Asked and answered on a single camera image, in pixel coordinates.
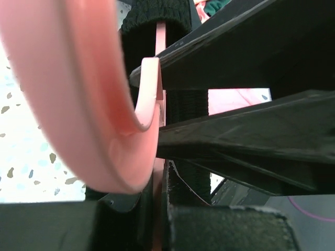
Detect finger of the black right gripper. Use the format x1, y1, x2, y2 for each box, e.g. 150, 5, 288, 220
129, 0, 335, 91
157, 90, 334, 196

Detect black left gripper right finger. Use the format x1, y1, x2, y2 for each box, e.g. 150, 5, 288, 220
162, 161, 298, 251

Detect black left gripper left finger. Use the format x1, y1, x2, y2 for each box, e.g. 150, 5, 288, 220
1, 182, 153, 250

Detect black shorts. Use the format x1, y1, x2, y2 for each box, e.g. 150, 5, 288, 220
85, 0, 213, 206

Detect pink hanger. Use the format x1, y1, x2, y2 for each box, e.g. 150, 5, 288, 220
0, 0, 168, 251

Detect folded pink cloth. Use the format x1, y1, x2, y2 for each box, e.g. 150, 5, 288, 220
208, 88, 272, 115

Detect green garment in basket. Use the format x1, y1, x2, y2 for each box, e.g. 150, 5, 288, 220
204, 0, 231, 17

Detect pink garment in basket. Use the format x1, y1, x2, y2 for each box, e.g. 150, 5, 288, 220
193, 0, 210, 24

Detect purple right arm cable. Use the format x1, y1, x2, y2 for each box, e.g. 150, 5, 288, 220
286, 196, 335, 223

